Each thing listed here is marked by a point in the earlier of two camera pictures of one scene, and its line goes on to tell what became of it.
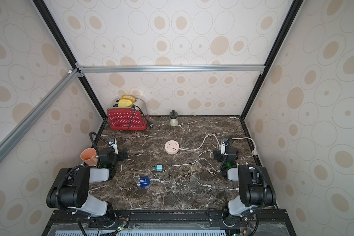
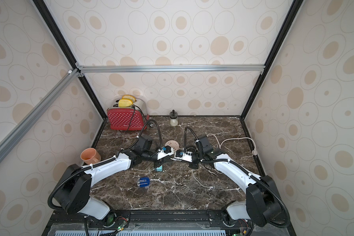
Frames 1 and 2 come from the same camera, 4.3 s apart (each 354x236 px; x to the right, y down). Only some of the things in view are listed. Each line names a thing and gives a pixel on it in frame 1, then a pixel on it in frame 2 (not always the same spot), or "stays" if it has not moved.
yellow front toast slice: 125,103 stays
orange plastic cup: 89,155 stays
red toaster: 120,118 stays
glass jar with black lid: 173,117 stays
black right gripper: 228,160 -> 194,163
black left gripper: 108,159 -> 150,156
